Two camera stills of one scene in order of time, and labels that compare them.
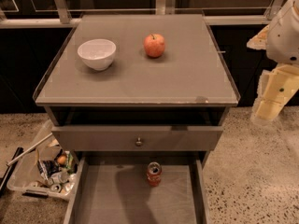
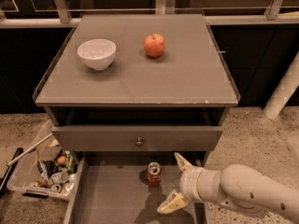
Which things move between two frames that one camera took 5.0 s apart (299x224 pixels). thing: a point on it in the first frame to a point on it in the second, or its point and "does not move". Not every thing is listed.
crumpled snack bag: x=48 y=168 does not move
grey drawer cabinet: x=140 y=100 does not move
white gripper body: x=285 y=37 to x=189 y=182
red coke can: x=154 y=174 does not move
